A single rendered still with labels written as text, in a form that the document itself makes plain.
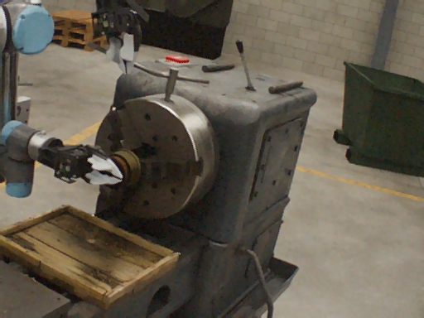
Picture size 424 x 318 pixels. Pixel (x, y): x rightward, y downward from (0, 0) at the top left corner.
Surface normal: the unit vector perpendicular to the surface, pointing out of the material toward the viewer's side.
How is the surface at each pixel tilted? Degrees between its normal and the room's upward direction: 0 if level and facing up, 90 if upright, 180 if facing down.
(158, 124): 90
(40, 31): 89
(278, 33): 90
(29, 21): 89
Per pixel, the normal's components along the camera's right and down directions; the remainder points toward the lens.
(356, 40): -0.25, 0.22
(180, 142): -0.50, 0.14
